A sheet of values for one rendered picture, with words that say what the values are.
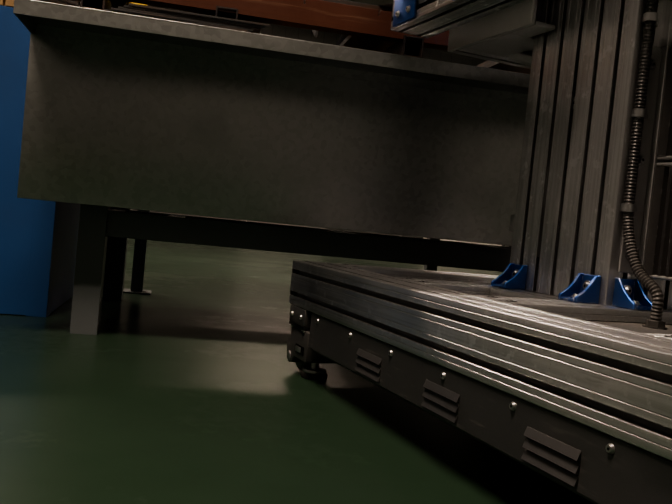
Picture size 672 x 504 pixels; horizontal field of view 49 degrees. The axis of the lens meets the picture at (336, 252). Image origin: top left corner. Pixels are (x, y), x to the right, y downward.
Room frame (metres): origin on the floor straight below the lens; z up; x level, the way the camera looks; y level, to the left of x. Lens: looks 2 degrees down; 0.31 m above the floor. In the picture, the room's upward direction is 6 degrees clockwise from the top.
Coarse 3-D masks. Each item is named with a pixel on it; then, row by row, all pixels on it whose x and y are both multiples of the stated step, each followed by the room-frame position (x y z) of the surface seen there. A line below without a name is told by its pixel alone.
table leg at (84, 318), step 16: (80, 208) 1.69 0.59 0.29; (96, 208) 1.70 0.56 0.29; (80, 224) 1.69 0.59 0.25; (96, 224) 1.70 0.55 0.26; (80, 240) 1.69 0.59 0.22; (96, 240) 1.70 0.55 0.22; (80, 256) 1.69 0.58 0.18; (96, 256) 1.70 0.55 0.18; (80, 272) 1.69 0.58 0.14; (96, 272) 1.70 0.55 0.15; (80, 288) 1.69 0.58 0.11; (96, 288) 1.70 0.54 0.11; (80, 304) 1.69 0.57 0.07; (96, 304) 1.70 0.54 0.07; (80, 320) 1.69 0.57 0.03; (96, 320) 1.70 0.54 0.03
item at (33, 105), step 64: (64, 64) 1.59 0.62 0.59; (128, 64) 1.62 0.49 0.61; (192, 64) 1.64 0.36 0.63; (64, 128) 1.59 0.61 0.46; (128, 128) 1.62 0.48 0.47; (192, 128) 1.65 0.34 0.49; (256, 128) 1.68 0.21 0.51; (320, 128) 1.71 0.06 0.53; (384, 128) 1.74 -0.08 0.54; (448, 128) 1.77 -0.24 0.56; (512, 128) 1.80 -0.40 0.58; (64, 192) 1.59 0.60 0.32; (128, 192) 1.62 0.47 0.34; (192, 192) 1.65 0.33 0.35; (256, 192) 1.68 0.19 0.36; (320, 192) 1.71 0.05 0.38; (384, 192) 1.74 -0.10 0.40; (448, 192) 1.77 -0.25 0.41; (512, 192) 1.81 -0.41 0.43
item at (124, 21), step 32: (32, 0) 1.42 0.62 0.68; (32, 32) 1.58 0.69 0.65; (64, 32) 1.62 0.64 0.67; (96, 32) 1.64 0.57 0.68; (128, 32) 1.61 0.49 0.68; (160, 32) 1.47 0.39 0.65; (192, 32) 1.49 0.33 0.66; (224, 32) 1.50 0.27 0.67; (256, 64) 1.71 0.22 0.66; (288, 64) 1.73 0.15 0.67; (320, 64) 1.74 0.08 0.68; (352, 64) 1.70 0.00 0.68; (384, 64) 1.57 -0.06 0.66; (416, 64) 1.58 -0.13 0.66; (448, 64) 1.60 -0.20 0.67; (512, 96) 1.84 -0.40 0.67
